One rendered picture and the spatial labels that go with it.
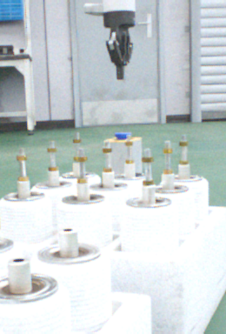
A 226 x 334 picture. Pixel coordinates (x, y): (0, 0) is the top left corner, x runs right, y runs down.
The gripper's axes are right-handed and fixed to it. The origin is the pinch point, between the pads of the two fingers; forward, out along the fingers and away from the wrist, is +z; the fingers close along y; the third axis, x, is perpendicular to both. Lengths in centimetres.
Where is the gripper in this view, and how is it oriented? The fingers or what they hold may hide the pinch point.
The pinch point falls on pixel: (121, 74)
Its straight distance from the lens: 135.5
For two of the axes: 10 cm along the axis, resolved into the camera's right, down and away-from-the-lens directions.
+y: 4.0, -2.0, 8.9
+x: -9.2, -0.4, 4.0
